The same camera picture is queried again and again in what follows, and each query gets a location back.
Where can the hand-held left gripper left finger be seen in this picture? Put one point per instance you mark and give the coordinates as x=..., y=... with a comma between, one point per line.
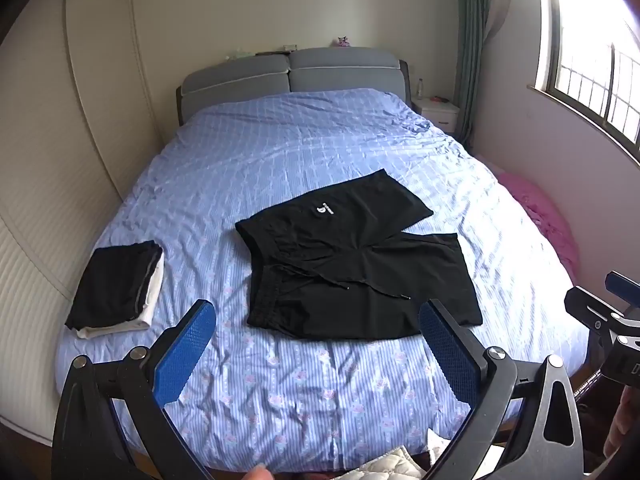
x=185, y=355

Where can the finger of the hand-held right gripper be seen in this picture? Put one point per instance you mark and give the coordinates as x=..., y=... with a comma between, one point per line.
x=622, y=287
x=590, y=307

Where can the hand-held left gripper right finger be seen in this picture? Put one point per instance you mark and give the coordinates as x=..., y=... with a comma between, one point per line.
x=450, y=355

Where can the person's right forearm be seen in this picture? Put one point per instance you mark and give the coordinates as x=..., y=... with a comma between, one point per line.
x=625, y=425

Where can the folded black pants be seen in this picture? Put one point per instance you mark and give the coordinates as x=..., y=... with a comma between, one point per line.
x=112, y=282

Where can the person's left hand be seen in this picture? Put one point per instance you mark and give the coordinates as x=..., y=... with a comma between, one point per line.
x=258, y=472

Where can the folded white garment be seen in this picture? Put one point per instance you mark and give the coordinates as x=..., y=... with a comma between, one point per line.
x=150, y=300

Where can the pink fluffy cushion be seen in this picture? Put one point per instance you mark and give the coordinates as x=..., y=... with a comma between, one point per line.
x=545, y=220

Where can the white quilted cloth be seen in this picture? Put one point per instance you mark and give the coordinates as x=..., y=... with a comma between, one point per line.
x=385, y=465

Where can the white wardrobe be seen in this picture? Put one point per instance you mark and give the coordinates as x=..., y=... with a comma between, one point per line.
x=65, y=160

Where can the barred window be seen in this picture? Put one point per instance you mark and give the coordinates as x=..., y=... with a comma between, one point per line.
x=595, y=60

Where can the bed with blue sheet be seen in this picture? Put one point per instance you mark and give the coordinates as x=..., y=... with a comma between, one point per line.
x=300, y=150

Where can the white nightstand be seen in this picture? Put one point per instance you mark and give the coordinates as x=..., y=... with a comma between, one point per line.
x=440, y=112

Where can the clear bottle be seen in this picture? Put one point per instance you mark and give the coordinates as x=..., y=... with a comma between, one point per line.
x=420, y=90

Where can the green curtain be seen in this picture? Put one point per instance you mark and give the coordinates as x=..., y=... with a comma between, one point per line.
x=475, y=50

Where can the grey padded headboard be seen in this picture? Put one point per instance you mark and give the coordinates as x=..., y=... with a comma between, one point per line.
x=280, y=77

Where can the dark flat book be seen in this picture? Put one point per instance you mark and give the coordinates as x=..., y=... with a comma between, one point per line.
x=270, y=53

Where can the small pink toy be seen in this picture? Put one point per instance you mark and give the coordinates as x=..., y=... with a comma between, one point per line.
x=343, y=42

